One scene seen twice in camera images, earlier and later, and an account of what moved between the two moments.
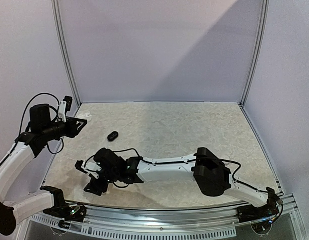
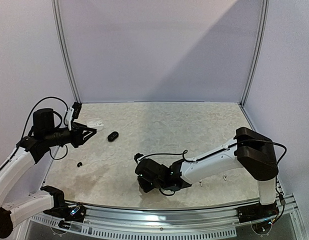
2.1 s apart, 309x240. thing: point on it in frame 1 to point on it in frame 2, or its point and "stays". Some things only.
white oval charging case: (84, 115) to (96, 123)
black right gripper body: (100, 183) to (143, 183)
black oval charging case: (113, 136) stays
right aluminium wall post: (265, 13) stays
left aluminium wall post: (63, 51) stays
